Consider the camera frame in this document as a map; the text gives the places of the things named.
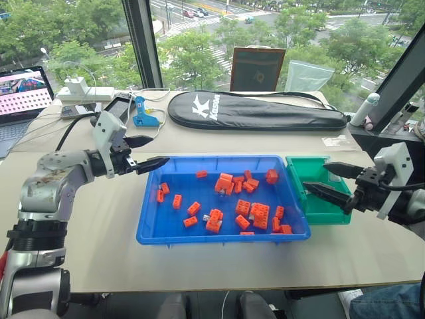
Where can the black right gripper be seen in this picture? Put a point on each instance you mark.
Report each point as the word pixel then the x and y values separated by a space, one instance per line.
pixel 370 191

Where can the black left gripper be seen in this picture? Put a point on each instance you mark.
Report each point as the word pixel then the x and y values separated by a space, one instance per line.
pixel 120 161

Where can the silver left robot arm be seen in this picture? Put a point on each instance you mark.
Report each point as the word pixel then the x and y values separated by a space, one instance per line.
pixel 43 186

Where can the green plastic bin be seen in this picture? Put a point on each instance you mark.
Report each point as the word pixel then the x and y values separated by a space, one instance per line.
pixel 327 217

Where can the blue glue gun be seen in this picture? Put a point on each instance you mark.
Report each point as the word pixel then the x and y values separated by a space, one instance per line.
pixel 142 114

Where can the small clear zip bag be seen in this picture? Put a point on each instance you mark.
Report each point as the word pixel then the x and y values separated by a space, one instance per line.
pixel 337 142

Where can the black handheld console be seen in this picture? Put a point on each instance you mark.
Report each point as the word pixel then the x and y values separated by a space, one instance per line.
pixel 118 108

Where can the black side shelf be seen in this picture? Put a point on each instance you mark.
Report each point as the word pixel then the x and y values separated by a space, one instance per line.
pixel 385 138

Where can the silver power bank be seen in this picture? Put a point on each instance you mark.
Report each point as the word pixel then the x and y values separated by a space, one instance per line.
pixel 74 111

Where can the white power strip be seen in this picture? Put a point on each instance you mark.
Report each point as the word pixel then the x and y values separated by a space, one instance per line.
pixel 86 93

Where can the blue plastic tray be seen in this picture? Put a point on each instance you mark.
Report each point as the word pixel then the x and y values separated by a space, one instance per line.
pixel 186 234

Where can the white plug charger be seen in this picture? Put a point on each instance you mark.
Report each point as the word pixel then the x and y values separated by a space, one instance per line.
pixel 75 83

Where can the black racket bag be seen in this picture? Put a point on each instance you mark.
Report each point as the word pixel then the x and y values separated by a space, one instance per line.
pixel 255 111

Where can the clear plastic bag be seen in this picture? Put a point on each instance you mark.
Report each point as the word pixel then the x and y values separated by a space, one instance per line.
pixel 307 78

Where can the black slanted window beam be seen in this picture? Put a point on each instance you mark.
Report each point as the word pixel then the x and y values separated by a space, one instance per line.
pixel 398 71

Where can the blue jeans leg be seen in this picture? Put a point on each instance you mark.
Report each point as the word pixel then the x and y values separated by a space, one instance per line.
pixel 388 302

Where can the open laptop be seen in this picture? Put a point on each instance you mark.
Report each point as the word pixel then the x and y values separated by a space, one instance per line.
pixel 20 99

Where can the dark rounded shape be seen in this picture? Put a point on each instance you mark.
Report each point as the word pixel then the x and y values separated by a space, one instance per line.
pixel 254 305

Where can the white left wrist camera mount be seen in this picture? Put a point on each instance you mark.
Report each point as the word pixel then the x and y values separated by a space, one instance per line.
pixel 107 131

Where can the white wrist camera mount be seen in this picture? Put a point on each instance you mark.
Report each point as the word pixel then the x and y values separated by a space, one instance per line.
pixel 396 166
pixel 107 131

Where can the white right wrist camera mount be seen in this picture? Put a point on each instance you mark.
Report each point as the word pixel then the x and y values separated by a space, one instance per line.
pixel 396 166

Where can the black window post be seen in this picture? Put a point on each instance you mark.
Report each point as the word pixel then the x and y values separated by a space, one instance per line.
pixel 142 43

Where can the brown picture frame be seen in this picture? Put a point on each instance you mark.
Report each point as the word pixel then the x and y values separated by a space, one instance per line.
pixel 257 69

